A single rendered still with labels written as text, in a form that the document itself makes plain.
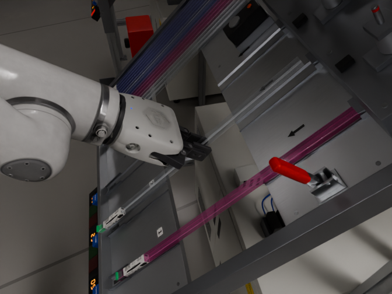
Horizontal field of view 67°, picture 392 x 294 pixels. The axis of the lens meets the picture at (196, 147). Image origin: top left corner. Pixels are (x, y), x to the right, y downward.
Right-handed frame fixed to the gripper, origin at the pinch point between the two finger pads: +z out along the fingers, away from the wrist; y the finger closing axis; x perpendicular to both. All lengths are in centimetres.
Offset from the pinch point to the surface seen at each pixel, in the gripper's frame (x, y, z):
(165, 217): 13.1, -5.9, 0.7
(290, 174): -14.1, -17.7, -3.1
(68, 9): 115, 306, 3
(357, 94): -23.3, -12.8, 1.1
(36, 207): 117, 63, 0
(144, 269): 20.3, -12.3, -0.5
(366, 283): 3.1, -21.6, 40.2
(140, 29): 16, 80, 7
